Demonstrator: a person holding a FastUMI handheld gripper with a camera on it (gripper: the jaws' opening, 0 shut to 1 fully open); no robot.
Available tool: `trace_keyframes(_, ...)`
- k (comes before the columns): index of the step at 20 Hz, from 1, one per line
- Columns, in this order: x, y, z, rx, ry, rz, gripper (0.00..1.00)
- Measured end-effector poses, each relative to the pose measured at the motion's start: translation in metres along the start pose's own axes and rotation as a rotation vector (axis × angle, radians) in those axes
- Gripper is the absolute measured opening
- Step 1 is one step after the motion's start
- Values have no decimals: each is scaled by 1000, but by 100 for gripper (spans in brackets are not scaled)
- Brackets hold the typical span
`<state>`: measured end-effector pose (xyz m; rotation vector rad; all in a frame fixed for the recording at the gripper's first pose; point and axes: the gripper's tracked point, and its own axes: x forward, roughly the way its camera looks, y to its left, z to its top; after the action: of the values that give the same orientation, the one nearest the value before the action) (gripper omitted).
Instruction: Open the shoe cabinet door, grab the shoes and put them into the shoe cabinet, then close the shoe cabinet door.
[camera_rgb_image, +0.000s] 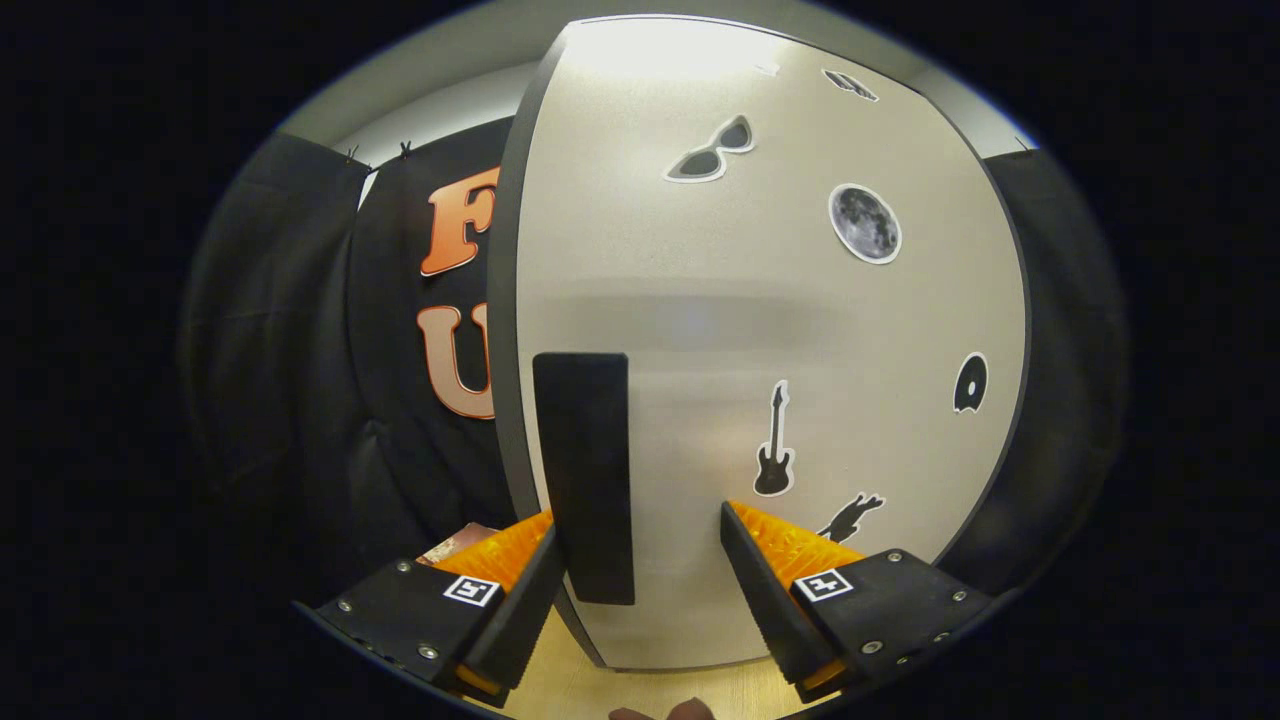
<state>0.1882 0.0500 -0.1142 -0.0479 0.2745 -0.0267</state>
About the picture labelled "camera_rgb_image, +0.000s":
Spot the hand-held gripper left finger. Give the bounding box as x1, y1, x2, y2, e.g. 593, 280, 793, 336
295, 510, 566, 709

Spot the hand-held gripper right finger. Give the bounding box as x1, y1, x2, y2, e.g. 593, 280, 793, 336
720, 500, 996, 704

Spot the black door handle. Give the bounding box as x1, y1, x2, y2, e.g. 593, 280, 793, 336
532, 352, 636, 606

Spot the dark grey shoe cabinet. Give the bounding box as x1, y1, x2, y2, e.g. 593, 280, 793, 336
493, 35, 606, 669

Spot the beige shoe cabinet door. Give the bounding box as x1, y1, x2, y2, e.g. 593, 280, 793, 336
515, 15, 1031, 671

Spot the brown book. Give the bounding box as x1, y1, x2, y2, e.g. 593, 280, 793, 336
418, 522, 501, 566

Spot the black backdrop cloth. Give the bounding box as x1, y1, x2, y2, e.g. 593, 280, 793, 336
180, 130, 1131, 601

